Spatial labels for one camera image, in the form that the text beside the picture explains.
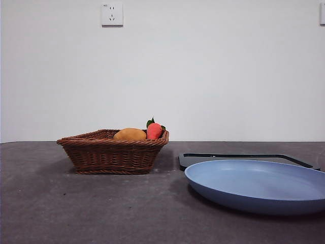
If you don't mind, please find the brown wicker basket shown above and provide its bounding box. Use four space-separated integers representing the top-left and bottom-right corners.
56 129 170 175

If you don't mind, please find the blue round plate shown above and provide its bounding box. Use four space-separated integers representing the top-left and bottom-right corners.
184 159 325 216

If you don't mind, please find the red carrot with green leaves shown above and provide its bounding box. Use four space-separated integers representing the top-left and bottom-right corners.
146 116 167 140

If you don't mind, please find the white wall socket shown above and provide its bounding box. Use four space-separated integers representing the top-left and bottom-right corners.
102 3 124 27

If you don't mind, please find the black flat tray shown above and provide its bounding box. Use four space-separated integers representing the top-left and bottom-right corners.
178 152 321 171

